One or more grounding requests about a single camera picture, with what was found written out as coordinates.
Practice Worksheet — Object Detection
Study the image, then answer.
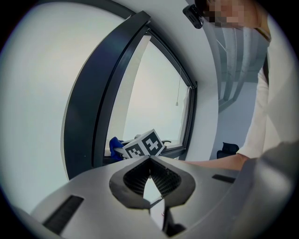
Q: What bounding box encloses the person's head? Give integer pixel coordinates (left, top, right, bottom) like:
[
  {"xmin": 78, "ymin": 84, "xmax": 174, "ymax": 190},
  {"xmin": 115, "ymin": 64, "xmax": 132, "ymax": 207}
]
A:
[{"xmin": 200, "ymin": 0, "xmax": 271, "ymax": 30}]

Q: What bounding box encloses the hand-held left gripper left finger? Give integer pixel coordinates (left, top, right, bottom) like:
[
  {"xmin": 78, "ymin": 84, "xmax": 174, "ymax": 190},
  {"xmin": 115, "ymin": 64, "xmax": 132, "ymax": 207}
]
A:
[{"xmin": 29, "ymin": 155, "xmax": 169, "ymax": 239}]

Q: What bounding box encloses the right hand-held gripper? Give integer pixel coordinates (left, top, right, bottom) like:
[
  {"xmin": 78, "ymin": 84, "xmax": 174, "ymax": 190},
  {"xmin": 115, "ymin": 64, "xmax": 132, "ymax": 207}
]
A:
[{"xmin": 114, "ymin": 128, "xmax": 165, "ymax": 160}]

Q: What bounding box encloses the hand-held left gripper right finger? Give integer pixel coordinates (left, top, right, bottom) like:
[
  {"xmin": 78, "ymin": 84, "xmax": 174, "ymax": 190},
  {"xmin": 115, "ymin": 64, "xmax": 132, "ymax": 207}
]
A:
[{"xmin": 149, "ymin": 155, "xmax": 242, "ymax": 232}]

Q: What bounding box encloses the grey blind pull cord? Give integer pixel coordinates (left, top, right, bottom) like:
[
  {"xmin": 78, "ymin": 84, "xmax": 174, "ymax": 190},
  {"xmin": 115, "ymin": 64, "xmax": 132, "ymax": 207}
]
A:
[{"xmin": 175, "ymin": 66, "xmax": 182, "ymax": 107}]

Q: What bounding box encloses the person's white sweatshirt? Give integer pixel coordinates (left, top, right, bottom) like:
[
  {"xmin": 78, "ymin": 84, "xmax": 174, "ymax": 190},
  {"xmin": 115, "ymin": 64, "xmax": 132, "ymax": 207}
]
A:
[{"xmin": 235, "ymin": 14, "xmax": 299, "ymax": 162}]

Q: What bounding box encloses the black office chair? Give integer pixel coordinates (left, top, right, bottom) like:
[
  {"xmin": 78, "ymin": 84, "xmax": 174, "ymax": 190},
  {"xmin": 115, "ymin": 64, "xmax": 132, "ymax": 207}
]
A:
[{"xmin": 216, "ymin": 141, "xmax": 240, "ymax": 161}]

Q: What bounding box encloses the person's right forearm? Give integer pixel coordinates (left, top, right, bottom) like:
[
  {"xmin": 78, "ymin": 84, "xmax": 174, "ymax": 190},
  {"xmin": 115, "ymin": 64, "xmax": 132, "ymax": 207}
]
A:
[{"xmin": 179, "ymin": 153, "xmax": 248, "ymax": 171}]

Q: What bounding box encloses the black head-worn camera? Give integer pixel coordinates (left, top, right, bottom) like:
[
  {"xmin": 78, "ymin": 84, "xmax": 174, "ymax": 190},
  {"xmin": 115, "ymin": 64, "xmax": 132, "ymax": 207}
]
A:
[{"xmin": 182, "ymin": 4, "xmax": 204, "ymax": 29}]

